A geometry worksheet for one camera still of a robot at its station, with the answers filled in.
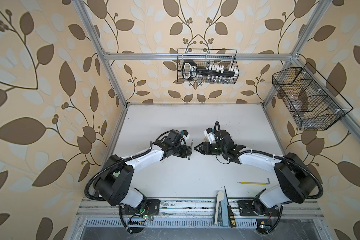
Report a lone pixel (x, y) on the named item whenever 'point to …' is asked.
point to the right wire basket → (313, 104)
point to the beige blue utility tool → (220, 216)
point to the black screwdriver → (232, 219)
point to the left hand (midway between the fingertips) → (192, 151)
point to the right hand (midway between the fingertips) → (197, 149)
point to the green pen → (191, 146)
